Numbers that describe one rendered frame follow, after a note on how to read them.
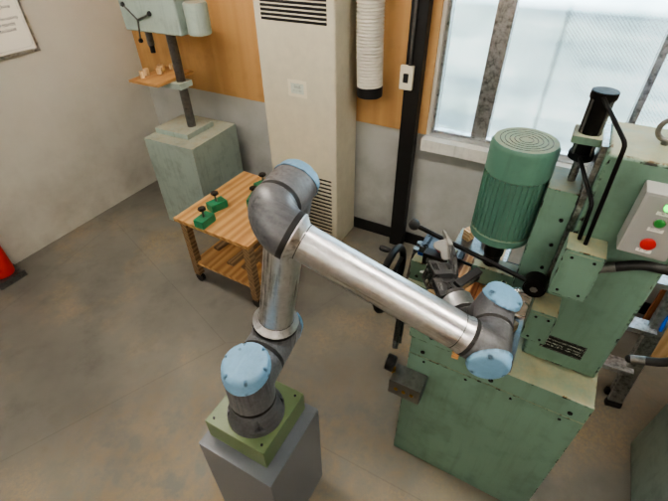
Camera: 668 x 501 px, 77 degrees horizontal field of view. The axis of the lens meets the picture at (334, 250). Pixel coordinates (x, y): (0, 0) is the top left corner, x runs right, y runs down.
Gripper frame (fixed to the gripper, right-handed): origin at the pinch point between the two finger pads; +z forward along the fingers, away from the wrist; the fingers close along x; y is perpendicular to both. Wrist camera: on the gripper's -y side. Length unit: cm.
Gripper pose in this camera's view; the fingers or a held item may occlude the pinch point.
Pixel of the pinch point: (436, 247)
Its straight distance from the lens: 134.9
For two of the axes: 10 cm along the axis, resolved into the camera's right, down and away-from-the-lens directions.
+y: -9.7, 0.1, -2.5
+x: -1.8, 6.9, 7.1
